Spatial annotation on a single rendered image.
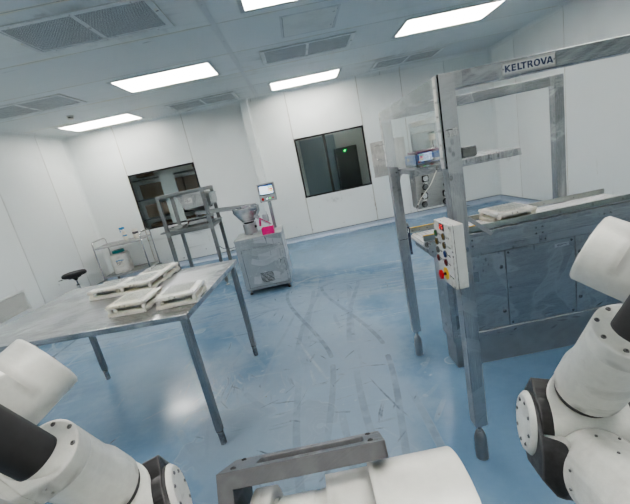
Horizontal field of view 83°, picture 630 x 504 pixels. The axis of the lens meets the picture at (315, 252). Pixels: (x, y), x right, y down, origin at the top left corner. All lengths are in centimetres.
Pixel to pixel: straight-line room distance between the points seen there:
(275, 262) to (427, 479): 454
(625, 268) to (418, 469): 25
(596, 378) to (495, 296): 214
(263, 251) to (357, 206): 329
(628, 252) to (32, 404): 50
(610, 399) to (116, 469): 55
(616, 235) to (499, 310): 230
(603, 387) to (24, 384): 55
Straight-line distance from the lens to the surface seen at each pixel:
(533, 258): 266
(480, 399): 194
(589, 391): 52
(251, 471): 21
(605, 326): 47
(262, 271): 475
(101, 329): 237
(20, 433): 37
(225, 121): 752
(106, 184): 827
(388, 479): 21
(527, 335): 286
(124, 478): 54
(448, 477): 21
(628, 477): 46
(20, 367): 40
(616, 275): 39
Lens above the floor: 155
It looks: 14 degrees down
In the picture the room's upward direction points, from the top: 12 degrees counter-clockwise
